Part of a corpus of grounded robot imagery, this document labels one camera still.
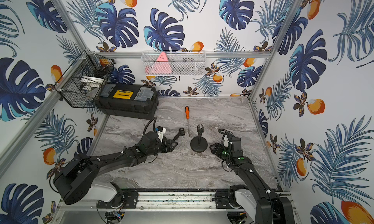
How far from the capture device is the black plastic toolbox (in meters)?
0.97

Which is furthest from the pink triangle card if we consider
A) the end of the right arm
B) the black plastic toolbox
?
the end of the right arm

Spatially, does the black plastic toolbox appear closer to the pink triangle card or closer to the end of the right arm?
the pink triangle card
